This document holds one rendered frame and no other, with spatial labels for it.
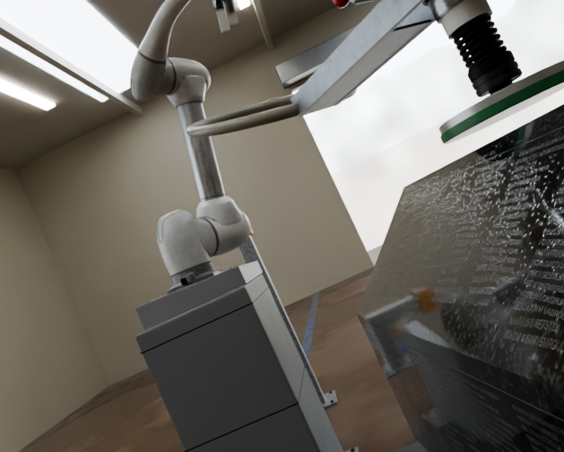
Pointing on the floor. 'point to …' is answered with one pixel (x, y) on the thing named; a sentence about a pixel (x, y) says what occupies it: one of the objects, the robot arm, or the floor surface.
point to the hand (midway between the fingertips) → (229, 24)
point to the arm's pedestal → (237, 378)
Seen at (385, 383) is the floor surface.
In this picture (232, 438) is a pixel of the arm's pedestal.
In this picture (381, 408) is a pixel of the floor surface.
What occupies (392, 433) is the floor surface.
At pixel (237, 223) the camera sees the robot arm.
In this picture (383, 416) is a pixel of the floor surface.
